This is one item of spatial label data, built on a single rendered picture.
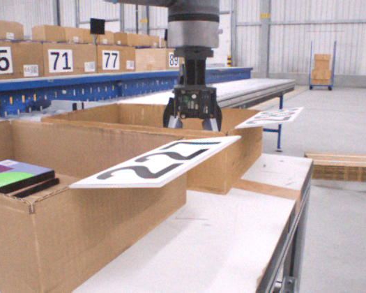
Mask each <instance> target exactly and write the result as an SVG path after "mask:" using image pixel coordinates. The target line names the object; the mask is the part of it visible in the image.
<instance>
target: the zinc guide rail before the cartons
mask: <svg viewBox="0 0 366 293"><path fill-rule="evenodd" d="M231 68H253V66H247V67H231ZM216 69H229V68H206V70H216ZM178 70H180V69H171V70H150V71H140V72H124V73H96V74H83V75H66V76H51V77H37V78H22V79H9V80H0V83H6V82H27V81H29V80H53V79H65V78H73V77H90V76H102V75H127V74H135V73H152V72H165V71H178Z"/></svg>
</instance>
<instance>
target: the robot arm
mask: <svg viewBox="0 0 366 293"><path fill-rule="evenodd" d="M102 1H105V2H108V3H110V2H112V3H113V4H117V3H124V4H130V5H135V4H137V5H143V6H155V7H161V8H168V13H167V47H168V48H175V49H176V50H174V57H183V58H184V64H181V66H180V70H179V76H178V84H174V90H173V91H172V93H173V94H174V97H173V98H172V97H169V102H168V103H167V105H166V106H165V109H164V112H163V128H179V129H182V127H183V124H182V121H181V119H186V118H199V119H204V121H203V122H202V126H203V129H204V130H205V131H214V132H220V130H221V125H222V111H221V109H220V107H219V105H218V104H217V101H216V98H217V87H214V86H213V85H208V84H206V57H214V50H211V48H219V36H218V34H222V33H223V29H219V28H218V27H219V23H220V0H102ZM178 112H180V118H181V119H179V117H178Z"/></svg>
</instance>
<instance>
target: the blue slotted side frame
mask: <svg viewBox="0 0 366 293"><path fill-rule="evenodd" d="M251 70H253V68H229V69H216V70H206V84H208V83H209V84H215V83H216V84H217V83H220V82H230V81H234V80H237V79H238V80H243V79H248V78H250V76H251ZM222 75H223V77H222ZM178 76H179V70H178V71H165V72H152V73H135V74H127V75H102V76H90V77H73V78H65V79H53V80H29V81H27V82H6V83H0V118H5V115H6V113H7V116H8V115H12V113H13V115H15V116H17V110H19V111H20V113H28V114H29V112H30V108H31V112H32V111H38V112H41V110H40V107H41V106H42V109H43V110H44V109H46V108H48V107H49V106H50V105H52V100H67V101H78V102H79V101H80V102H87V100H89V102H91V101H95V98H96V101H97V102H98V100H102V98H103V100H105V99H109V96H110V98H111V99H113V98H116V95H117V97H118V90H119V87H118V80H122V93H123V97H126V96H129V93H130V96H132V95H134V94H135V95H137V94H140V92H141V94H143V93H150V92H151V93H153V92H155V91H157V92H159V90H161V91H164V90H169V89H173V86H174V84H178ZM208 76H209V77H208ZM210 77H211V78H210ZM175 80H176V83H175ZM157 81H158V83H157ZM125 85H126V89H125ZM113 86H114V90H113ZM98 87H99V88H100V92H98ZM105 87H106V88H107V91H105ZM91 88H92V90H91ZM82 89H83V90H84V94H82ZM102 89H103V90H102ZM74 90H75V95H74ZM62 91H66V96H65V94H64V93H62ZM55 92H56V97H55ZM34 94H35V95H36V101H35V100H34ZM45 94H46V99H45ZM22 96H24V103H23V98H22ZM10 97H12V99H13V103H12V104H11V103H10ZM29 98H30V99H29ZM17 99H18V100H17ZM4 101H5V102H4ZM5 112H6V113H5Z"/></svg>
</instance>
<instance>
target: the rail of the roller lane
mask: <svg viewBox="0 0 366 293"><path fill-rule="evenodd" d="M294 81H296V80H289V81H286V82H280V83H277V84H270V85H266V86H263V87H259V88H256V89H250V90H247V91H242V92H241V91H239V92H236V93H231V94H228V95H225V96H219V97H217V98H216V101H217V104H218V105H219V107H220V108H233V107H235V106H238V105H242V104H244V103H248V102H250V101H251V100H255V99H258V98H261V97H265V96H269V95H271V94H274V93H277V92H279V91H282V90H285V89H290V88H292V87H295V85H294V84H295V82H294ZM258 92H261V95H260V96H257V93H258ZM246 95H247V99H246V100H242V101H241V97H242V96H246Z"/></svg>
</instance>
